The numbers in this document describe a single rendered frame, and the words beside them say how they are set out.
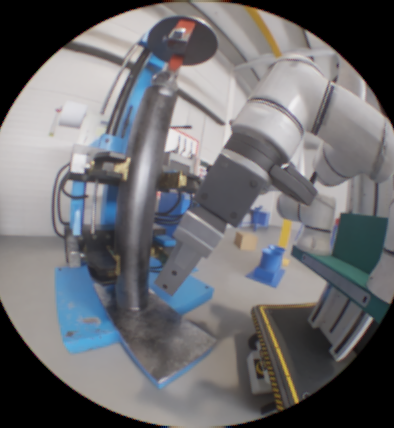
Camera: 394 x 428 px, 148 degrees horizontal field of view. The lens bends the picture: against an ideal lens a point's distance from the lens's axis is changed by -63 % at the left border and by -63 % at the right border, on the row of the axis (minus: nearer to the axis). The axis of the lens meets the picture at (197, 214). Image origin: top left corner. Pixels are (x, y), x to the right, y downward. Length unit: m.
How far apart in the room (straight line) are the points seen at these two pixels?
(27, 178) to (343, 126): 2.93
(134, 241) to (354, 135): 0.80
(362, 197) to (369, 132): 0.67
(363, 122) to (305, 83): 0.08
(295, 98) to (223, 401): 1.01
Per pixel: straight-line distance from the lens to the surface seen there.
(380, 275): 0.50
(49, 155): 2.79
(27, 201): 2.85
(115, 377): 0.94
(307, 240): 0.76
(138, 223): 0.75
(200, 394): 0.92
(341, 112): 0.21
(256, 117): 0.17
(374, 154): 0.22
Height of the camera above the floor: 0.86
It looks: 5 degrees down
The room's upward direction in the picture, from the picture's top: 9 degrees clockwise
